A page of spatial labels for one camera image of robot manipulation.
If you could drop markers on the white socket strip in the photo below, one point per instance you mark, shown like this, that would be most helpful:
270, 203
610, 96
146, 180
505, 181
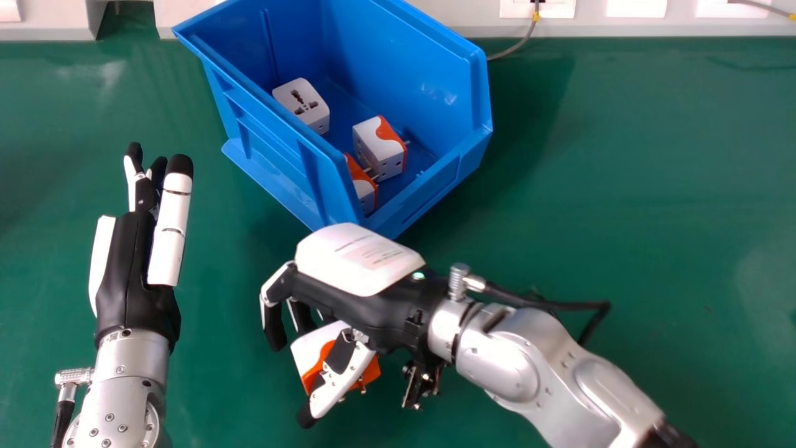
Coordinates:
537, 8

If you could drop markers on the white-and-orange plug adapter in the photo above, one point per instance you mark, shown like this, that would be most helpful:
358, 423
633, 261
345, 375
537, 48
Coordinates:
362, 186
380, 146
303, 104
317, 354

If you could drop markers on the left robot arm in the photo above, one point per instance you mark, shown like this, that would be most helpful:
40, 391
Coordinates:
118, 392

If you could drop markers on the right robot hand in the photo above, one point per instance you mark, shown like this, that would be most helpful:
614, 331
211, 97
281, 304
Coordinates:
360, 292

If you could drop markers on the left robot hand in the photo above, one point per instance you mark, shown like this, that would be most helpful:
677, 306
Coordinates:
130, 261

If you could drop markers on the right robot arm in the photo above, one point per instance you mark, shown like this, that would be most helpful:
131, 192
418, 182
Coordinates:
547, 373

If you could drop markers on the blue plastic bin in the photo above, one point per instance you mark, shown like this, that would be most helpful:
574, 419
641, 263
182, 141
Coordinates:
373, 93

